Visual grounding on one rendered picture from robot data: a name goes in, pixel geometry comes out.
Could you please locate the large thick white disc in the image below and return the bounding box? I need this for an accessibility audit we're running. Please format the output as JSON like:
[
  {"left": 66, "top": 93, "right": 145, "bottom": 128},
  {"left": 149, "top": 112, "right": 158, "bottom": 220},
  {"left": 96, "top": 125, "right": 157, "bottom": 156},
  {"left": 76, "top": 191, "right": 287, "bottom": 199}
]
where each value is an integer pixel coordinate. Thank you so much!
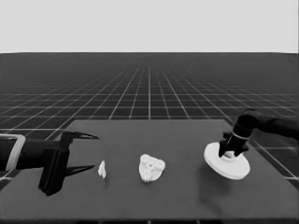
[{"left": 204, "top": 141, "right": 251, "bottom": 181}]

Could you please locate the small white toothed gear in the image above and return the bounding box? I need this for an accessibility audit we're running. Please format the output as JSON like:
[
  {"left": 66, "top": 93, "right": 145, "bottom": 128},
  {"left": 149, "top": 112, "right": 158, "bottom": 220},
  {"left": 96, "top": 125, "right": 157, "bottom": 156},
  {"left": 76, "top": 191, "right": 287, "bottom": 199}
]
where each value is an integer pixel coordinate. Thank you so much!
[
  {"left": 140, "top": 153, "right": 152, "bottom": 165},
  {"left": 154, "top": 160, "right": 166, "bottom": 173},
  {"left": 139, "top": 172, "right": 153, "bottom": 184}
]

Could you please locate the white round pinned carrier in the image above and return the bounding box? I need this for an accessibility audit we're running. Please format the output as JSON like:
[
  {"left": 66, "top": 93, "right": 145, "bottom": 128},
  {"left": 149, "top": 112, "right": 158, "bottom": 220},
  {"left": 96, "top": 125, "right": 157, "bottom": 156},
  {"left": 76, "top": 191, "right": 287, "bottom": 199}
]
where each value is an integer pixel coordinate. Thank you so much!
[{"left": 138, "top": 153, "right": 166, "bottom": 184}]

